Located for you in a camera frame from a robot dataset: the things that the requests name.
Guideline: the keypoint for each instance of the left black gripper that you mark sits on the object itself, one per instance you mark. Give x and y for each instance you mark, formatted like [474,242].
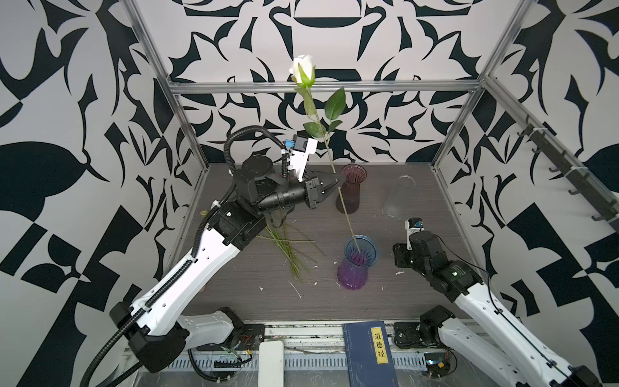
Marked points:
[305,190]

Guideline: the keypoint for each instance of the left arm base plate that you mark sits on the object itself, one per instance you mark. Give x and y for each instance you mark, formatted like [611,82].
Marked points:
[248,338]

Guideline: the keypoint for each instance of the purple blue glass vase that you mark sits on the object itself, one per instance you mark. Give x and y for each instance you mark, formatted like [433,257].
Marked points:
[360,254]

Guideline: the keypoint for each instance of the clear glass vase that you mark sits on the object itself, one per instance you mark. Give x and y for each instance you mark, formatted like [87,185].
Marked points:
[397,205]

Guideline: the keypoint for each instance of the blue book yellow label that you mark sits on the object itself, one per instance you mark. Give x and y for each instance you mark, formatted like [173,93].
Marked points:
[369,359]

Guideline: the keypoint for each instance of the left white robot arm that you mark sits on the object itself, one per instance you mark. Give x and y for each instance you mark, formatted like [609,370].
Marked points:
[154,325]

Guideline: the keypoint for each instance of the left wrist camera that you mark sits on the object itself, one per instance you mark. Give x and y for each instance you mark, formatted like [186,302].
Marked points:
[298,151]

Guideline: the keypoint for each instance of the dark maroon glass vase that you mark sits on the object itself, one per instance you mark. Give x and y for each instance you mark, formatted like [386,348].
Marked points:
[354,175]

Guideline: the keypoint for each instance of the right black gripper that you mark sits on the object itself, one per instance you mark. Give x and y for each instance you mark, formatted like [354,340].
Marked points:
[399,251]

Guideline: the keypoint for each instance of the white rose stem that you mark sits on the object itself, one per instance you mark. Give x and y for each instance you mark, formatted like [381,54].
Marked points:
[319,127]

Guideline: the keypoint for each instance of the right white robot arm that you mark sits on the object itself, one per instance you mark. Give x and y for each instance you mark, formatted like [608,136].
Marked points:
[515,357]

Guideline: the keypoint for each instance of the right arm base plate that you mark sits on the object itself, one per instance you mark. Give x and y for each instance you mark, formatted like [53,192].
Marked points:
[413,335]

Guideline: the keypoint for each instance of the mixed colour rose bunch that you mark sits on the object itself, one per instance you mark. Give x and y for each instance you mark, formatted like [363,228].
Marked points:
[285,237]

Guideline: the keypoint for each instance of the white power adapter box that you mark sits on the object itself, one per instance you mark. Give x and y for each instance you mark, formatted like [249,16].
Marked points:
[271,364]

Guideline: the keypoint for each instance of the black wall hook rail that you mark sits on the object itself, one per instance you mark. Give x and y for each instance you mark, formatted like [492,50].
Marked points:
[564,164]

